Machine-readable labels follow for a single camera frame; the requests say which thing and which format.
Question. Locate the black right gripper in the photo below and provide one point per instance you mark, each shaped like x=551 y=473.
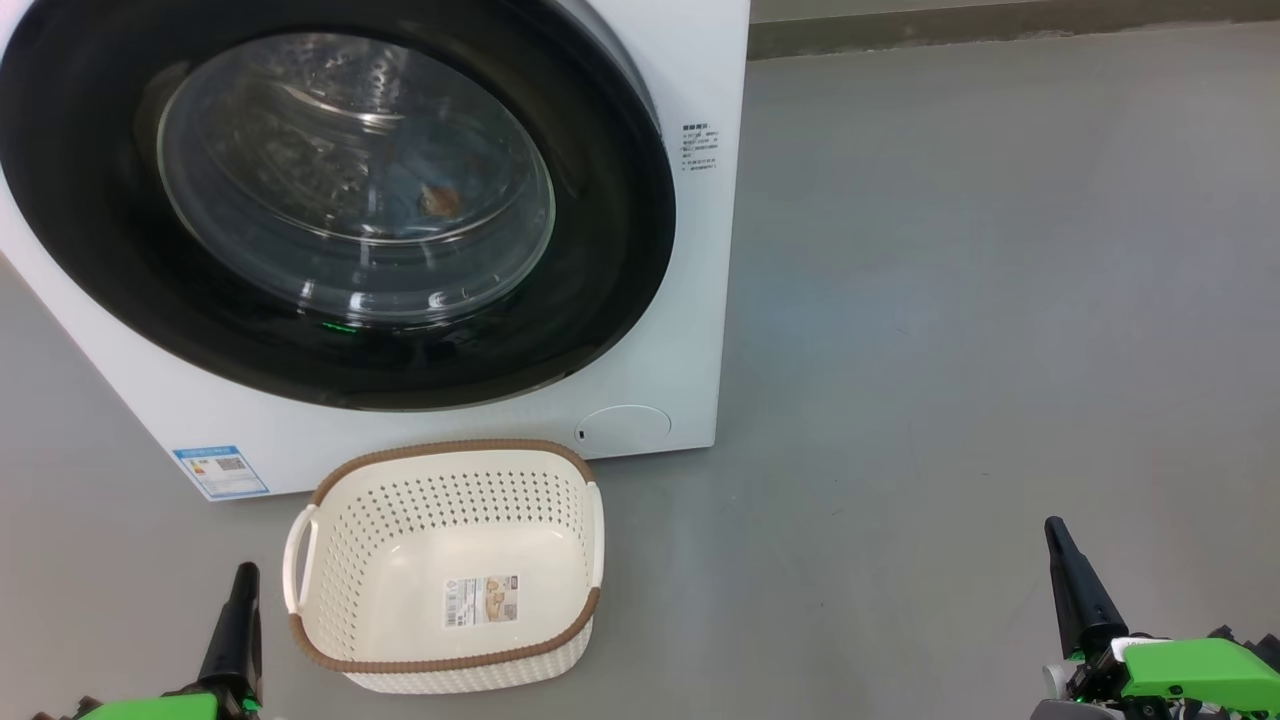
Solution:
x=1090 y=685

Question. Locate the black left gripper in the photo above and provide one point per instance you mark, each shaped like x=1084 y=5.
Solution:
x=240 y=708

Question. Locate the black round glass washer door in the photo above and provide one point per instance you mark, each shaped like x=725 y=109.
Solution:
x=90 y=180

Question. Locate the cream perforated basket brown rim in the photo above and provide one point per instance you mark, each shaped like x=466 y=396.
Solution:
x=370 y=560

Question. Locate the white front-load washing machine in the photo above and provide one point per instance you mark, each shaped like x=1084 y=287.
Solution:
x=690 y=300

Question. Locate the green left wrist guard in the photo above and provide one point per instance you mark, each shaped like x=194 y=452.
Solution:
x=150 y=708

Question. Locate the green wrist guard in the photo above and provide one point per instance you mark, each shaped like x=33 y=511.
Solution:
x=1200 y=670
x=150 y=708

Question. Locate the green right wrist guard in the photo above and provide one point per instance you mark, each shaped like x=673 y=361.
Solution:
x=1200 y=670

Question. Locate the blue energy label sticker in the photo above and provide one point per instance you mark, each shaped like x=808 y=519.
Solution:
x=222 y=472

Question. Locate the paper product label sticker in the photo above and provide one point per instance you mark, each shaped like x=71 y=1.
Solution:
x=482 y=600

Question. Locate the round white filter cover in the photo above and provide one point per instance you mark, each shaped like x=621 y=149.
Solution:
x=625 y=425

